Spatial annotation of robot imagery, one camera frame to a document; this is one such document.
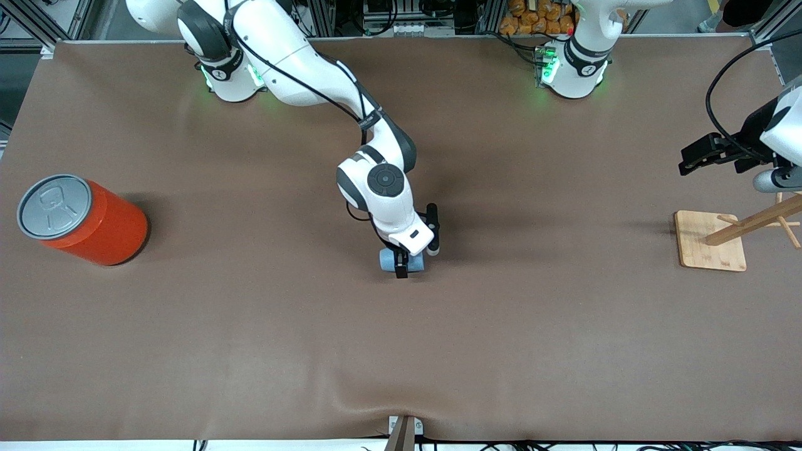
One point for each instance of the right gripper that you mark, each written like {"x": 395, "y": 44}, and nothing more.
{"x": 401, "y": 267}

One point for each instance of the brown table mat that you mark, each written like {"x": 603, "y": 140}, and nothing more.
{"x": 401, "y": 344}

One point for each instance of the wooden cup rack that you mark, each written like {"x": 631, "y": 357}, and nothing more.
{"x": 711, "y": 247}

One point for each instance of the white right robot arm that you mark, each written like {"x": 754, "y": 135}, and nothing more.
{"x": 301, "y": 69}

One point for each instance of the orange snack bag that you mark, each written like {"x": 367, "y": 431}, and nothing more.
{"x": 539, "y": 17}

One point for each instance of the orange can-shaped container grey lid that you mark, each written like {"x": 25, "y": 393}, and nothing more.
{"x": 106, "y": 228}

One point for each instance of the light blue plastic cup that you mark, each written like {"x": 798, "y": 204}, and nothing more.
{"x": 387, "y": 260}

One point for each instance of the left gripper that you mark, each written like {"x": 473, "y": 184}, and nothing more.
{"x": 749, "y": 136}

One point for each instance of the metal table clamp bracket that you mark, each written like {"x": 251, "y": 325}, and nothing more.
{"x": 404, "y": 432}

